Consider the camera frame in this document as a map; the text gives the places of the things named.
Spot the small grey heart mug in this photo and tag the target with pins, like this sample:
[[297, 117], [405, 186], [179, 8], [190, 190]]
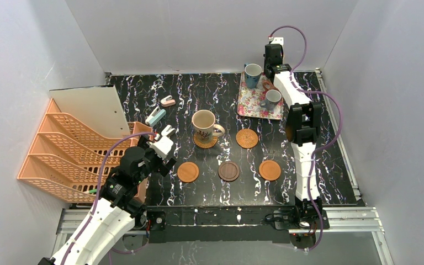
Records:
[[271, 100]]

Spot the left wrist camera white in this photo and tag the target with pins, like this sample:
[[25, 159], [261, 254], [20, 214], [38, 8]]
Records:
[[162, 147]]

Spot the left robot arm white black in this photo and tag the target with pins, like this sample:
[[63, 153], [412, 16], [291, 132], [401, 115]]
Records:
[[115, 211]]

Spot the light wooden coaster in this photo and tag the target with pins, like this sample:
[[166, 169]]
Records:
[[188, 172], [270, 170]]

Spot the floral tray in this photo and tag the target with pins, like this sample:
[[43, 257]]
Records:
[[249, 99]]

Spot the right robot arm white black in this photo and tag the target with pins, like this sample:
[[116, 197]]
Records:
[[302, 129]]

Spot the blue mug white inside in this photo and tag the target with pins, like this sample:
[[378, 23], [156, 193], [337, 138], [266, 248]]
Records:
[[252, 73]]

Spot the white folder board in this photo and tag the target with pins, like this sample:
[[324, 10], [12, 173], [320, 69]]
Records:
[[98, 107]]

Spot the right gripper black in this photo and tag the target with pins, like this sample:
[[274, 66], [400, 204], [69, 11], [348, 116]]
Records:
[[273, 55]]

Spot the pink floral mug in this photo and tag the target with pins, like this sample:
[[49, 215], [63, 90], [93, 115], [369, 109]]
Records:
[[268, 85]]

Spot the pink mini stapler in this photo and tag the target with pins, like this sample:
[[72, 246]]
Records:
[[167, 101]]

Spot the orange mesh file rack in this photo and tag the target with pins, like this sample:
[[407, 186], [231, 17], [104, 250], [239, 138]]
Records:
[[65, 157]]

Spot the dark walnut wooden coaster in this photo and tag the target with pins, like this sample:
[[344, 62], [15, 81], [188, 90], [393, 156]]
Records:
[[228, 171]]

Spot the beige mug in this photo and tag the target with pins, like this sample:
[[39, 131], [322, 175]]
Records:
[[205, 126]]

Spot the woven rattan coaster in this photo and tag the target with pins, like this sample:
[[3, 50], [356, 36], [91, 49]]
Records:
[[204, 145], [247, 138]]

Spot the blue white stapler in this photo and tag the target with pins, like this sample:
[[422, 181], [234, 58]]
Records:
[[155, 116]]

